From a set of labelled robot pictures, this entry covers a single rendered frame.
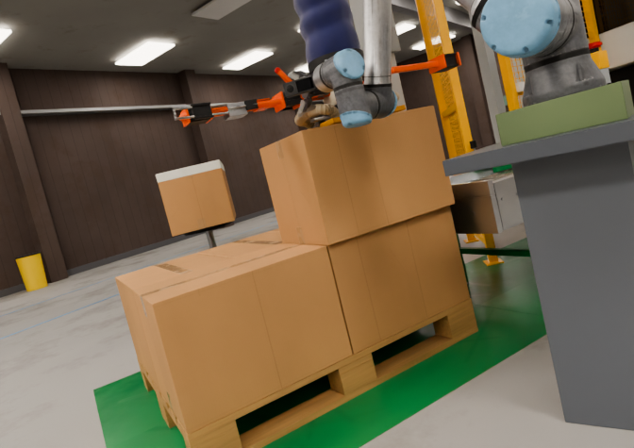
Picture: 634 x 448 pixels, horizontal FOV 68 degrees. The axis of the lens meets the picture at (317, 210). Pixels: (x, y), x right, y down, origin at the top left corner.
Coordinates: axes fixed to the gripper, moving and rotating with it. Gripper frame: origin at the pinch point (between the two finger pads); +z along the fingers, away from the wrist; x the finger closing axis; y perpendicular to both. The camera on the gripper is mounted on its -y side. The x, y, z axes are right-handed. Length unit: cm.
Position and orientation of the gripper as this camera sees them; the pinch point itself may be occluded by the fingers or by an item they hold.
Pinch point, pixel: (291, 95)
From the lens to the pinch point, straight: 171.1
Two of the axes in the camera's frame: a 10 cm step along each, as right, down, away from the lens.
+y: 8.5, -2.4, 4.7
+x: -2.4, -9.7, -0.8
